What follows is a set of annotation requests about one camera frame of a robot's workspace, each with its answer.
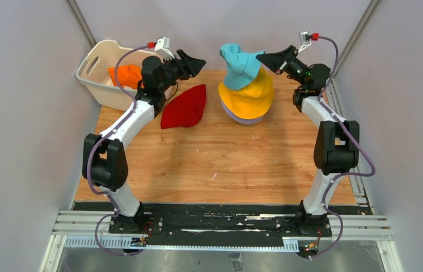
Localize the yellow bucket hat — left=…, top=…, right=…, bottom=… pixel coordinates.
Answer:
left=218, top=68, right=275, bottom=120

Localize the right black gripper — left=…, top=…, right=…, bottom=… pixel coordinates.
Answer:
left=256, top=45, right=308, bottom=88

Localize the wooden hat stand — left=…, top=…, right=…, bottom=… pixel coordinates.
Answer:
left=236, top=120, right=262, bottom=128

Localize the teal bucket hat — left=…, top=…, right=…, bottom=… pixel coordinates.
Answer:
left=219, top=43, right=265, bottom=91

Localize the red bucket hat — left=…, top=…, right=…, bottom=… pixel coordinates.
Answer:
left=160, top=84, right=207, bottom=129

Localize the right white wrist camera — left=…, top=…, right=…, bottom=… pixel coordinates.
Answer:
left=298, top=31, right=312, bottom=53

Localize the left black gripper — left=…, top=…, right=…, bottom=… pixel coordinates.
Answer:
left=157, top=50, right=205, bottom=94

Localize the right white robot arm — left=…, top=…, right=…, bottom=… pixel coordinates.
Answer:
left=256, top=45, right=359, bottom=236

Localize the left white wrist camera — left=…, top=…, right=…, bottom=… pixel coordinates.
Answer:
left=154, top=36, right=175, bottom=60

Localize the aluminium frame rail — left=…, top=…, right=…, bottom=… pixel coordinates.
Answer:
left=41, top=211, right=403, bottom=271

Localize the white plastic basket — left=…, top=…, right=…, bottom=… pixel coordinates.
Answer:
left=76, top=40, right=165, bottom=111

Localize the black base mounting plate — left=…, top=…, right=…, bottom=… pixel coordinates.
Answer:
left=72, top=201, right=332, bottom=249

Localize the purple bucket hat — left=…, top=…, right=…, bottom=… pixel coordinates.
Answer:
left=220, top=98, right=265, bottom=125

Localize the orange bucket hat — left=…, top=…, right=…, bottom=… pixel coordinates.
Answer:
left=117, top=64, right=142, bottom=89

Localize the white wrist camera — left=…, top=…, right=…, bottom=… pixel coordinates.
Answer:
left=298, top=31, right=312, bottom=53
left=154, top=36, right=175, bottom=60

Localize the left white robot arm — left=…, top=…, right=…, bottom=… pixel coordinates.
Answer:
left=82, top=49, right=206, bottom=234

